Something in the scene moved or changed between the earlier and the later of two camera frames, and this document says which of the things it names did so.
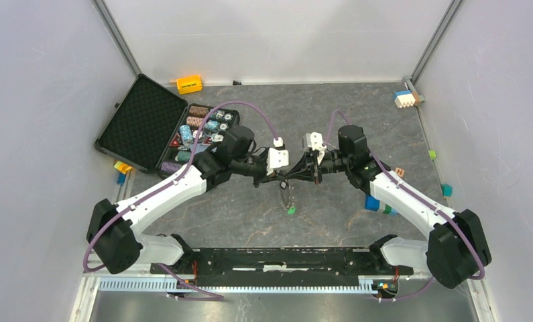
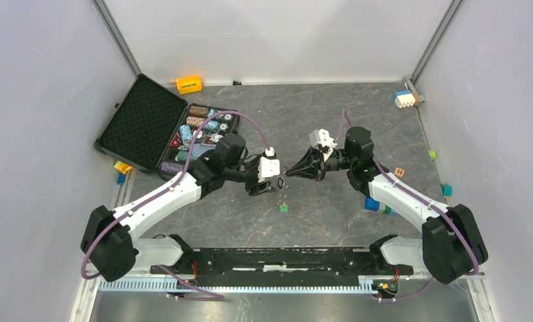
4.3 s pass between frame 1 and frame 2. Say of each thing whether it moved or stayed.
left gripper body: moved
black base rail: stayed
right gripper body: stayed
